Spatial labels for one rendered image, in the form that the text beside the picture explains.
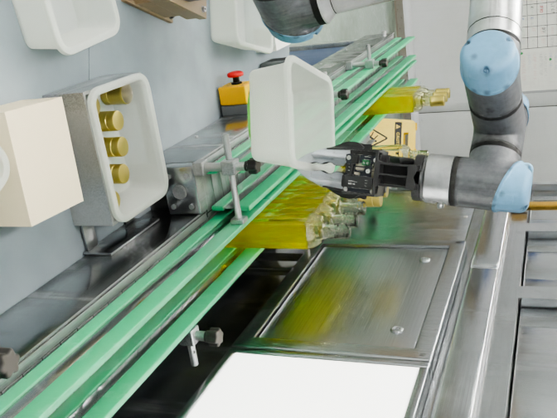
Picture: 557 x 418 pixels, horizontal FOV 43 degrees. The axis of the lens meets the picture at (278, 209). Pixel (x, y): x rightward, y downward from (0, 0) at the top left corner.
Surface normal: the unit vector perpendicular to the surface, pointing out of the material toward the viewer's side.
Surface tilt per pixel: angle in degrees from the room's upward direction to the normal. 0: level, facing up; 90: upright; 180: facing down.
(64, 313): 90
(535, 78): 90
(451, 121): 90
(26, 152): 0
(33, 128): 0
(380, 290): 90
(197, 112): 0
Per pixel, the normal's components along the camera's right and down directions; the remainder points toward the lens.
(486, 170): -0.27, -0.48
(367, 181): -0.37, 0.04
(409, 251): -0.14, -0.94
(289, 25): -0.05, 0.87
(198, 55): 0.93, 0.00
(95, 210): -0.35, 0.36
